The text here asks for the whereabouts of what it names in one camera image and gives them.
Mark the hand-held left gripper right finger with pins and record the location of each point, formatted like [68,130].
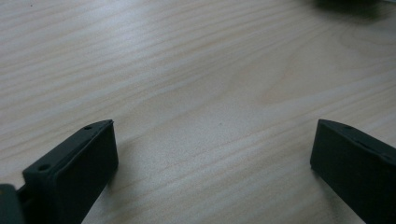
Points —
[355,165]

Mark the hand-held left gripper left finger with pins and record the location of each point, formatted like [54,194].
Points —
[71,174]

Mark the dark object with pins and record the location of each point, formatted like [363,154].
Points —
[348,2]

